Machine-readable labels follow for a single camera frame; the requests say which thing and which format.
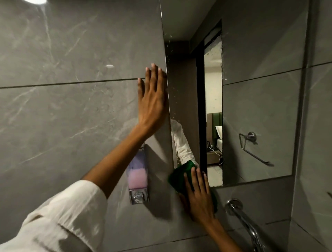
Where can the white shirt sleeve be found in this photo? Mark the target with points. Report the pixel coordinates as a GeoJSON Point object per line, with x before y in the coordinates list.
{"type": "Point", "coordinates": [62, 220]}

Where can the person's left middle finger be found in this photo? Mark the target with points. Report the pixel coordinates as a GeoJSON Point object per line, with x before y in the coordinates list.
{"type": "Point", "coordinates": [154, 79]}

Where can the frameless wall mirror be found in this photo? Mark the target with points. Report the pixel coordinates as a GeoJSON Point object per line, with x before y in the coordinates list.
{"type": "Point", "coordinates": [259, 90]}

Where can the green cleaning cloth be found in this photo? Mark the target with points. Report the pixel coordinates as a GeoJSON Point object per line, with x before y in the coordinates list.
{"type": "Point", "coordinates": [179, 176]}

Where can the person's right middle finger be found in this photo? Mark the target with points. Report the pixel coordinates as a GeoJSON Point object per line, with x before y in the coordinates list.
{"type": "Point", "coordinates": [194, 179]}

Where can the person's right hand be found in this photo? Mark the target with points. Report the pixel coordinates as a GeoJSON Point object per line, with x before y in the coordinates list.
{"type": "Point", "coordinates": [199, 202]}

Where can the person's left little finger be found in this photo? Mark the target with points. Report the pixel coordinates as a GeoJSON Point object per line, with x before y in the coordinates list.
{"type": "Point", "coordinates": [140, 90]}

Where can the person's right forearm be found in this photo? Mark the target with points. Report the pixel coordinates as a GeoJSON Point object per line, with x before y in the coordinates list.
{"type": "Point", "coordinates": [223, 237]}

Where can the person's left forearm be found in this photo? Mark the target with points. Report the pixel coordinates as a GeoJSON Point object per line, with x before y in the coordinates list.
{"type": "Point", "coordinates": [116, 161]}

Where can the wall-mounted soap dispenser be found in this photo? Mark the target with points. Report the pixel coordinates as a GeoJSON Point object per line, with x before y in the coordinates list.
{"type": "Point", "coordinates": [138, 179]}

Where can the person's left hand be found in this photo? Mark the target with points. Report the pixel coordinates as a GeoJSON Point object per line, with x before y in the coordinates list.
{"type": "Point", "coordinates": [152, 109]}

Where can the person's right little finger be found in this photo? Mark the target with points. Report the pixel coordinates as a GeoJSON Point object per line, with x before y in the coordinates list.
{"type": "Point", "coordinates": [206, 183]}

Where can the chrome grab bar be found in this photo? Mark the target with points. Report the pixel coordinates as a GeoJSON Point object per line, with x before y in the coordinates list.
{"type": "Point", "coordinates": [246, 223]}

